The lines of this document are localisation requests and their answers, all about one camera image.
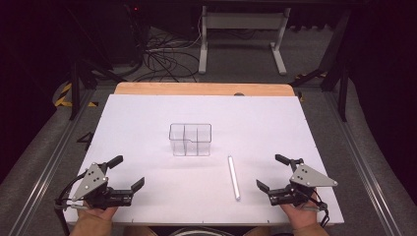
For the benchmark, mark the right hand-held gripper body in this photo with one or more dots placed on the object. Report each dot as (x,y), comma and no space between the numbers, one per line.
(309,177)

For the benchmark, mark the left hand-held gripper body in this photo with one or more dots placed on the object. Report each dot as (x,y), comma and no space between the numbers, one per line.
(91,179)

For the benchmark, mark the white pen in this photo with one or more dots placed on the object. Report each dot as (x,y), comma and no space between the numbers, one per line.
(234,178)

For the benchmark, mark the clear plastic organizer box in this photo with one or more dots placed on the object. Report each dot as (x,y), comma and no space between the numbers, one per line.
(190,139)

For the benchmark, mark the person's left hand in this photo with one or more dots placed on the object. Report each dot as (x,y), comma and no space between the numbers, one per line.
(98,213)

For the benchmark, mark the person's right hand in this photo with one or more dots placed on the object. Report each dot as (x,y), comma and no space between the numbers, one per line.
(300,214)

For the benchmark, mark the white table board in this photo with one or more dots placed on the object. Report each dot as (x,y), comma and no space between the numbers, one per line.
(147,114)

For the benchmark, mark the black metal stand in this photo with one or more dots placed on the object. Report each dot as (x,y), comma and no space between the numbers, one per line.
(75,93)
(343,93)

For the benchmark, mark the yellow black hazard tape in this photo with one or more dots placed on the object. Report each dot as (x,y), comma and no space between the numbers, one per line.
(62,102)

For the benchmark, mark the wooden table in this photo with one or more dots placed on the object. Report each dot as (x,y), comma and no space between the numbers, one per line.
(203,89)

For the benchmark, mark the black triangular bracket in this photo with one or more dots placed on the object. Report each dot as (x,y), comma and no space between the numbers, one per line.
(86,138)

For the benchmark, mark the aluminium floor rail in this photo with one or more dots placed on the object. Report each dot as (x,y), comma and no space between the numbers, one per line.
(49,170)
(364,170)

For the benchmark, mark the white metal stand frame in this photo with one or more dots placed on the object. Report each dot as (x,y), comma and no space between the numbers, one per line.
(242,22)

